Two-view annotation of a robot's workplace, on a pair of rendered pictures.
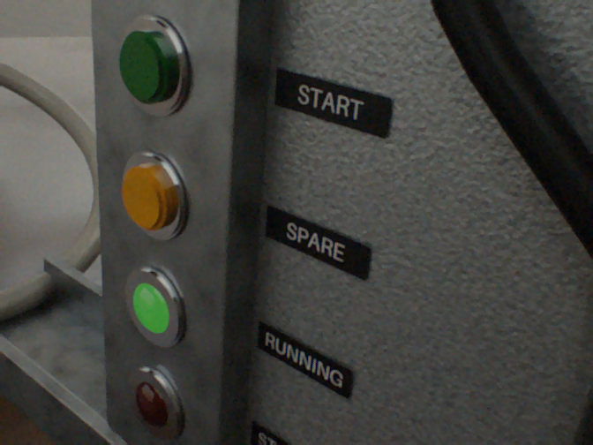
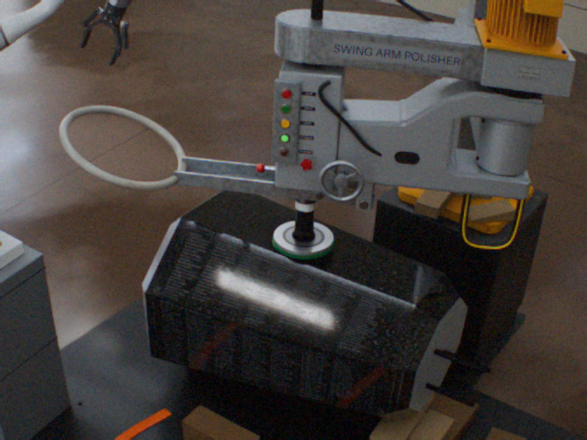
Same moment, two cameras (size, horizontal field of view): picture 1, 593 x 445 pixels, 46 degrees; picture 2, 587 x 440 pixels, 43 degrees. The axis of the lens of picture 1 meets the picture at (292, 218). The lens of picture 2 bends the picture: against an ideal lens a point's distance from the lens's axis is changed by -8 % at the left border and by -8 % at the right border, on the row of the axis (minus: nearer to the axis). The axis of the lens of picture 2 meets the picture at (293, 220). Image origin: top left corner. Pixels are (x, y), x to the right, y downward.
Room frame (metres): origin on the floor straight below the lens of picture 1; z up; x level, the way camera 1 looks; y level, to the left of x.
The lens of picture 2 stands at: (-1.70, 1.27, 2.40)
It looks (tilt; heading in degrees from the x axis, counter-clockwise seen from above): 31 degrees down; 327
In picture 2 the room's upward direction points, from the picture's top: 3 degrees clockwise
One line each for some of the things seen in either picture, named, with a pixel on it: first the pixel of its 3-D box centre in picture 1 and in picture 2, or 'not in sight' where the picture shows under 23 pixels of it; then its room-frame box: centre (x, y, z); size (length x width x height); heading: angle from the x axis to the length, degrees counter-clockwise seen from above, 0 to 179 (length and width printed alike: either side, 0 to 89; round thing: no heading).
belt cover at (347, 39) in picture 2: not in sight; (424, 51); (0.10, -0.36, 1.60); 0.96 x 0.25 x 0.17; 52
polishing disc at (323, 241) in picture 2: not in sight; (303, 237); (0.31, -0.08, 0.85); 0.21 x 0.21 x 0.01
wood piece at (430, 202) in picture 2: not in sight; (434, 200); (0.37, -0.75, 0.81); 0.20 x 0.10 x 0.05; 120
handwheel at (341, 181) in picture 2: not in sight; (341, 175); (0.14, -0.10, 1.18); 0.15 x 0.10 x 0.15; 52
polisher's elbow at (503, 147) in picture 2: not in sight; (504, 138); (-0.09, -0.60, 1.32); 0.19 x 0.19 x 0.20
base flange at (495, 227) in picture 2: not in sight; (468, 190); (0.42, -1.00, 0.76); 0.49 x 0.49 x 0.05; 22
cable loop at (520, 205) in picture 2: not in sight; (492, 212); (-0.09, -0.60, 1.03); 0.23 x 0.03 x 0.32; 52
